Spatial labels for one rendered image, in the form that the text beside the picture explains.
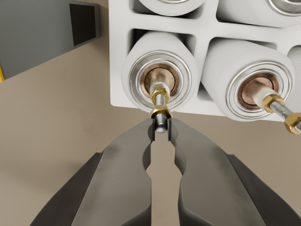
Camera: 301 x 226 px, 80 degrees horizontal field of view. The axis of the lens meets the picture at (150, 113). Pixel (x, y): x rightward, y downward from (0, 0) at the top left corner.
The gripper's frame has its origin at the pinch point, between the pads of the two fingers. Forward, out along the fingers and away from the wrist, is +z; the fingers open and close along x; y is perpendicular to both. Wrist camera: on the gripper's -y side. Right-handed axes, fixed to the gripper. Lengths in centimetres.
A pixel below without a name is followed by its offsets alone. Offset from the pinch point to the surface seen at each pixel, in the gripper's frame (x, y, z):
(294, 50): 21.3, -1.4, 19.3
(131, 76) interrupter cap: -3.2, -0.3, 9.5
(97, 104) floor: -16.8, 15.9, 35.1
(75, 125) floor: -24.7, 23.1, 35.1
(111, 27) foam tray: -6.7, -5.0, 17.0
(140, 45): -2.2, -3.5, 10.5
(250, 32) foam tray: 12.7, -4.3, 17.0
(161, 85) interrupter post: 0.1, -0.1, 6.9
